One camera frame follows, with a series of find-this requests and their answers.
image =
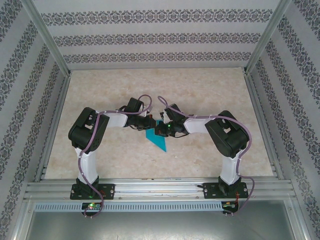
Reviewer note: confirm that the blue square paper sheet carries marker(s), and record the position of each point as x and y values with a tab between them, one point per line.
157	141

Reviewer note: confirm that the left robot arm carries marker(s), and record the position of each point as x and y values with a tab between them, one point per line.
90	167

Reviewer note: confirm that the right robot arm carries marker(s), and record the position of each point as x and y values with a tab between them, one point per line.
197	125

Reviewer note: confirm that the grey metal tray panel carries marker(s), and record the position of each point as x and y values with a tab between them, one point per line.
160	227

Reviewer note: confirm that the aluminium mounting rail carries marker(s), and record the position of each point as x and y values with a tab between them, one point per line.
160	190

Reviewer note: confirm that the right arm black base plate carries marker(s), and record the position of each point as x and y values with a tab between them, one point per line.
211	191

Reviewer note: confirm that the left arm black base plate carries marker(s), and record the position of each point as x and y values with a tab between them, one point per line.
108	191

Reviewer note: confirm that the left aluminium side rail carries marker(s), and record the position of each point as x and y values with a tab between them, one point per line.
55	125

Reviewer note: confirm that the aluminium side rail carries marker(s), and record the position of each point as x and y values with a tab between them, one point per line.
55	125
260	112

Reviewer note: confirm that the right aluminium side rail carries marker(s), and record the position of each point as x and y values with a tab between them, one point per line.
260	112

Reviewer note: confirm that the left aluminium frame post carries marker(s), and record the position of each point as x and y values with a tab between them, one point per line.
47	37

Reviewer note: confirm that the aluminium frame post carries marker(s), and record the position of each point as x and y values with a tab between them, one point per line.
47	37
266	37

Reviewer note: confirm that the right aluminium frame post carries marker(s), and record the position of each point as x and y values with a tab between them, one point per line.
266	37

